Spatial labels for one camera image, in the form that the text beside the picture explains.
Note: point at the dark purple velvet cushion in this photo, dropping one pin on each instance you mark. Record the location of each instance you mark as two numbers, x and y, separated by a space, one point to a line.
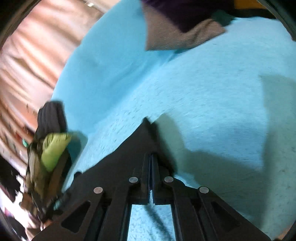
186 14

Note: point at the lime green puffer jacket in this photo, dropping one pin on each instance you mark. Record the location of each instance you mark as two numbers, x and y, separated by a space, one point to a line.
53 147

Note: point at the black pants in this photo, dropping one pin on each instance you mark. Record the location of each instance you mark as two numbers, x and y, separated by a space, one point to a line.
126 161

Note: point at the grey woven cushion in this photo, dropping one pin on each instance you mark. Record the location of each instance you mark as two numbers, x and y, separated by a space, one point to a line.
162 34

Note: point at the striped beige curtain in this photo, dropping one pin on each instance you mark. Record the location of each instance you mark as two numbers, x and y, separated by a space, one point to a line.
32 58

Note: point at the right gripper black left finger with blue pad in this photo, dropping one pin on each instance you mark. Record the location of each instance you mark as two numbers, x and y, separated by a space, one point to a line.
99 218

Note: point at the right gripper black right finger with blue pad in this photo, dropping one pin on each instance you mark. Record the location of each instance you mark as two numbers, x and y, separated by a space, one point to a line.
198 213

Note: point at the olive brown jacket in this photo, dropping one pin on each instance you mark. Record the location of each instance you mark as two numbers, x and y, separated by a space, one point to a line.
45 187

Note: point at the dark quilted puffer jacket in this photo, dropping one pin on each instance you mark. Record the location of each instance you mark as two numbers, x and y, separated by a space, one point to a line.
51 119

